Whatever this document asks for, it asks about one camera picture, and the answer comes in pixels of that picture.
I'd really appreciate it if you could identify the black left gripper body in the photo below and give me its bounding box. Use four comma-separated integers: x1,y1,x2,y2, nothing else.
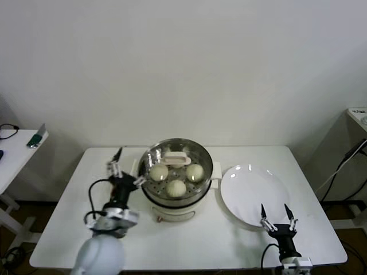
110,171,139,206

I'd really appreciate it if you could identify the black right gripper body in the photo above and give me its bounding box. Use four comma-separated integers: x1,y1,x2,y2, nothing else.
268,225,302,258

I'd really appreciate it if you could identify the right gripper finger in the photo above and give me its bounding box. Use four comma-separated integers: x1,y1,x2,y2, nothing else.
259,203,277,231
284,203,299,231

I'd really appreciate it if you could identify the glass lid with cream handle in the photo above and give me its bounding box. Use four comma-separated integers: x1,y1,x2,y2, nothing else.
139,139,214,200

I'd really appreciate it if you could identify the perforated steel steamer basket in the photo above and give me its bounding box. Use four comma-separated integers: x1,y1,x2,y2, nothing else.
138,138,214,203

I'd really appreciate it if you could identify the white round plate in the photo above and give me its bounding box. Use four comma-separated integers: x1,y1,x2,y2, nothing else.
220,164,290,229

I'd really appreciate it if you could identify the white electric cooker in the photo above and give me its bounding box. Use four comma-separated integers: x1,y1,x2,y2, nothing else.
129,159,222,223

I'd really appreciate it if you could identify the white side table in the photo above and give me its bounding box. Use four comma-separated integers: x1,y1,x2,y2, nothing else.
0,129,48,250

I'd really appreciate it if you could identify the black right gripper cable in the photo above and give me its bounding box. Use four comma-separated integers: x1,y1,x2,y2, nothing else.
260,243,280,275

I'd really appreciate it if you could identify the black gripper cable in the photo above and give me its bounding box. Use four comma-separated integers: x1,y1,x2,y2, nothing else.
84,179,115,227
260,243,280,275

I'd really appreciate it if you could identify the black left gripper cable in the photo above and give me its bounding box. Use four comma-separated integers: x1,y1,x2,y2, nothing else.
84,179,115,227

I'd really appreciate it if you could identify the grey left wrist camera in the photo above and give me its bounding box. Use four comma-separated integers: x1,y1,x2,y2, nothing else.
124,210,140,229

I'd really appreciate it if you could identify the thin white cable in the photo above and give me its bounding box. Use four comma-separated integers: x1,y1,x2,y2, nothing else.
315,166,345,191

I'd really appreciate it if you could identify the green handled metal scraper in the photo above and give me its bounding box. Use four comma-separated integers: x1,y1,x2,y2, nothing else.
25,123,48,149

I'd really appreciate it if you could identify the black cable on side table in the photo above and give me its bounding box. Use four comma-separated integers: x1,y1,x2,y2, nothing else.
0,123,18,140

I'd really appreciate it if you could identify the black floor cable bundle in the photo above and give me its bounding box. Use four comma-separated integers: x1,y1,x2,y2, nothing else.
0,246,26,269

